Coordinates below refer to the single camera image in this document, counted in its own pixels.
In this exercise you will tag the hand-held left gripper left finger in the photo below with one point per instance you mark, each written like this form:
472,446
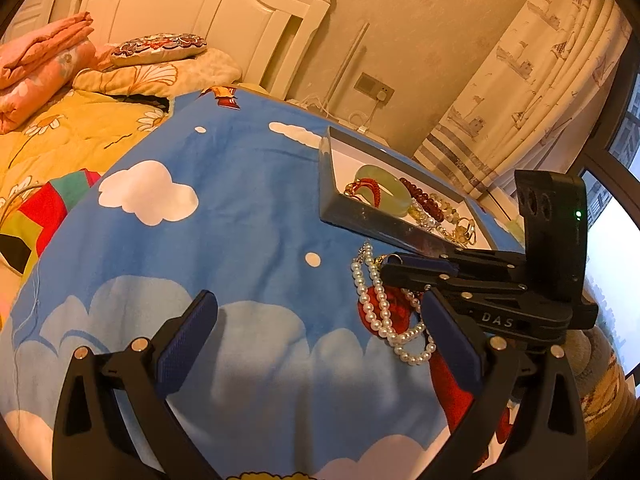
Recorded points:
185,340

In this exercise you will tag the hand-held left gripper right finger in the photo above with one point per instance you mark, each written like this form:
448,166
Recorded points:
450,340

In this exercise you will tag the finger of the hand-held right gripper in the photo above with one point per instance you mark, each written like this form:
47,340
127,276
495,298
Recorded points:
480,262
500,310

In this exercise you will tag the green jade bangle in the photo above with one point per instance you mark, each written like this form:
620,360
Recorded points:
400,192

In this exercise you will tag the white jewelry tray box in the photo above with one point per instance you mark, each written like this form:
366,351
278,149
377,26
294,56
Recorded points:
345,160

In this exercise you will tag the window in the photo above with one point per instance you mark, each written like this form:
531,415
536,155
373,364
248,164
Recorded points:
615,240

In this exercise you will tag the blue cloud print blanket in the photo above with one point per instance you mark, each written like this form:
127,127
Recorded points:
250,210

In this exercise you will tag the ship print curtain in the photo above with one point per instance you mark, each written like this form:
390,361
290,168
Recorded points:
525,85

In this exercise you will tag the white charger plug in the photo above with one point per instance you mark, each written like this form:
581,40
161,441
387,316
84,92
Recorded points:
383,95

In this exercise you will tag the yellow floral quilt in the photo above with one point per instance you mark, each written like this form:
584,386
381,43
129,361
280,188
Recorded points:
75,130

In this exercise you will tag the white pole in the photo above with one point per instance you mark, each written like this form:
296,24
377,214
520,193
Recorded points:
350,60

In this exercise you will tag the cream floral pillow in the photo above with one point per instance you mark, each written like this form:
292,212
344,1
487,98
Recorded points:
200,72

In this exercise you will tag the embroidered dark pillow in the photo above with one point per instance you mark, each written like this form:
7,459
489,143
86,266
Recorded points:
160,47

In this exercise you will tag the pink folded quilt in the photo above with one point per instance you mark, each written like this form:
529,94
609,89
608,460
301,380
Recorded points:
40,60

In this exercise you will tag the white bed headboard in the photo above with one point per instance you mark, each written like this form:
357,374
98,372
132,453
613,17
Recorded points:
200,0

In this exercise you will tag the white wardrobe door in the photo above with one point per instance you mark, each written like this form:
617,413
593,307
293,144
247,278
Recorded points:
40,0

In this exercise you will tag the grey wall socket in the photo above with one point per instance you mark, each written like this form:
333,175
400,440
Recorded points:
365,82

